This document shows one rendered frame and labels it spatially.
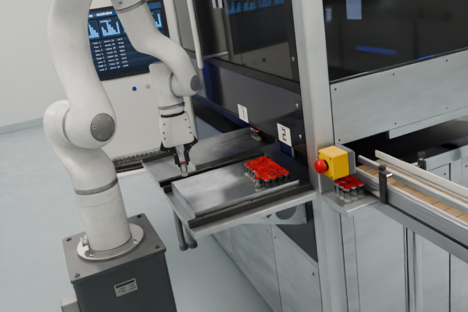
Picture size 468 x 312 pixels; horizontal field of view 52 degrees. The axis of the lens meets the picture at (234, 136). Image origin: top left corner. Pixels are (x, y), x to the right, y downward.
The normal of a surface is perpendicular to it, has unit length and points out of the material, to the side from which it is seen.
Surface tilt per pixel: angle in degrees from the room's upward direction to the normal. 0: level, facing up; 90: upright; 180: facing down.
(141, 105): 90
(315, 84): 90
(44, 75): 90
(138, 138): 90
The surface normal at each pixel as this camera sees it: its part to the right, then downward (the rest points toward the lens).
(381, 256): 0.38, 0.25
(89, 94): 0.61, -0.34
